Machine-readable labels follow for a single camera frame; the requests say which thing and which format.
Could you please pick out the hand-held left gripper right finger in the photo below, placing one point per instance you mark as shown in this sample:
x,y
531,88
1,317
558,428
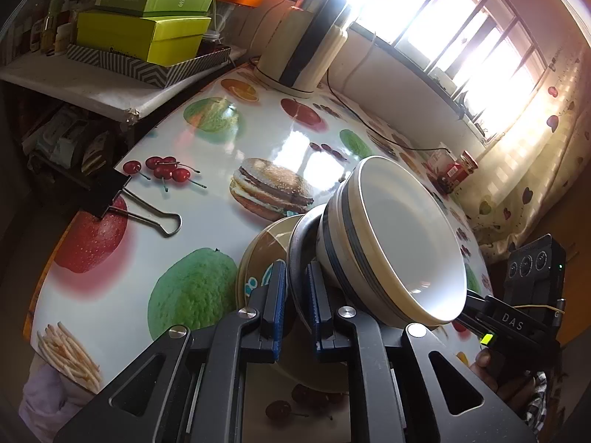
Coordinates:
x,y
315,314

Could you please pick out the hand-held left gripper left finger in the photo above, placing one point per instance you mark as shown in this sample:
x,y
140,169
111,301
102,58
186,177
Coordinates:
x,y
279,314

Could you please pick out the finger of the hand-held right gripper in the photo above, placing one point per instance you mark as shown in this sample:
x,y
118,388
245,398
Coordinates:
x,y
476,300
475,324

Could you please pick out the beige plate blue motif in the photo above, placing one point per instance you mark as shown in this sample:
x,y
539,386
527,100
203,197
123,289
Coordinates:
x,y
270,251

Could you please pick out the stainless steel bowl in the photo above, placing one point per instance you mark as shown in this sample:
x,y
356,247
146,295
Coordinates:
x,y
304,240

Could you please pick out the large white bowl blue band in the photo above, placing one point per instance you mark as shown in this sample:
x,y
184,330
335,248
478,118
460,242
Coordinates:
x,y
355,240

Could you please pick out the person's right forearm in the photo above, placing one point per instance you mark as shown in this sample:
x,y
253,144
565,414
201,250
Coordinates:
x,y
540,401

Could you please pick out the person's right hand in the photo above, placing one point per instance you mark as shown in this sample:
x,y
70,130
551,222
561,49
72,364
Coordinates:
x,y
512,392

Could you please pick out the cream heart print curtain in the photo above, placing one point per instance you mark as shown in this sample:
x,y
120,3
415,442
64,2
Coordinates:
x,y
531,184

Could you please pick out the red lid sauce jar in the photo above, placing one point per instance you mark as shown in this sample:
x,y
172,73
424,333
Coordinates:
x,y
457,173

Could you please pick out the white can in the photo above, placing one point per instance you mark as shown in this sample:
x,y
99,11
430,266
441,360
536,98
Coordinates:
x,y
436,161

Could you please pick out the food print tablecloth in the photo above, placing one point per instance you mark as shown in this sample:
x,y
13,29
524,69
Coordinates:
x,y
184,157

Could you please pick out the black binder clip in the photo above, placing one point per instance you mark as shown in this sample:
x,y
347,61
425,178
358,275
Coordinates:
x,y
108,194

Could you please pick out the pale cloth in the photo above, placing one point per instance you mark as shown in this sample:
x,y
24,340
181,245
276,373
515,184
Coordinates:
x,y
46,397

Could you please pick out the cream electric kettle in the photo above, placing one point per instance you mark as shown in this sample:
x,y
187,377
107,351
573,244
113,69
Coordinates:
x,y
295,46

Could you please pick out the crumpled plastic packages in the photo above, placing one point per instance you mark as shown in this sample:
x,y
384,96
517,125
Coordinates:
x,y
69,136

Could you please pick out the chevron patterned tray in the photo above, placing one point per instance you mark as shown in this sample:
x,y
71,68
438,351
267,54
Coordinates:
x,y
138,71

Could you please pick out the clear glass jar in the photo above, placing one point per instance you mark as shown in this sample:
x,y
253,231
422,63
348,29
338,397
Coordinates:
x,y
211,41

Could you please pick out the window with metal bars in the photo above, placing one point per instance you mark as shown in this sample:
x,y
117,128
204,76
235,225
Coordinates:
x,y
461,9

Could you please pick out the lime green box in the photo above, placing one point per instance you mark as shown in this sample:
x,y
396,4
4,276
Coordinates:
x,y
138,39

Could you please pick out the white shelf board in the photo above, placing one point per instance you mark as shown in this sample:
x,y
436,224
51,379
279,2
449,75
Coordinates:
x,y
69,83

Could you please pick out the flat green box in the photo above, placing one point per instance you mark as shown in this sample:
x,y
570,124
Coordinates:
x,y
152,2

